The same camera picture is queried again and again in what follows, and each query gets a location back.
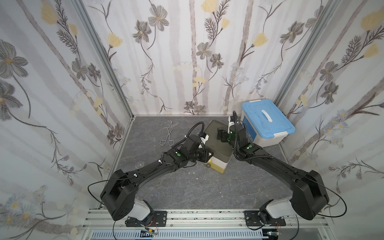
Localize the olive green drawer cabinet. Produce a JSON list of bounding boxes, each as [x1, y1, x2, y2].
[[205, 120, 233, 174]]

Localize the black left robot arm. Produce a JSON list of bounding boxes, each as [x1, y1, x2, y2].
[[100, 134, 213, 225]]

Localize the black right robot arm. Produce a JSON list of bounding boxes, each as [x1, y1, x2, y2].
[[217, 127, 329, 225]]

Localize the metal tongs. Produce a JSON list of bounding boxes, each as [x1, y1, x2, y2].
[[160, 120, 175, 147]]

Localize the white storage bin blue lid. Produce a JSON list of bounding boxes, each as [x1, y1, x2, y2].
[[241, 99, 296, 147]]

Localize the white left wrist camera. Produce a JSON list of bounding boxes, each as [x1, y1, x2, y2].
[[200, 133, 209, 145]]

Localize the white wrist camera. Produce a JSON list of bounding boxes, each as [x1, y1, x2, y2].
[[228, 116, 236, 127], [200, 133, 209, 145]]

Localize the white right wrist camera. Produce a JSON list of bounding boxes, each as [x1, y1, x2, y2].
[[228, 116, 236, 127]]

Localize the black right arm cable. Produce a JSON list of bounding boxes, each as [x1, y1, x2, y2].
[[311, 176, 348, 219]]

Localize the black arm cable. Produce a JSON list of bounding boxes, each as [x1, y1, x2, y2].
[[87, 178, 121, 208], [311, 176, 348, 219]]

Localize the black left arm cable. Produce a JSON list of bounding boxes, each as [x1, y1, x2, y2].
[[87, 178, 121, 208]]

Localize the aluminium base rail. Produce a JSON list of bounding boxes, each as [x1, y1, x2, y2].
[[78, 210, 335, 240]]

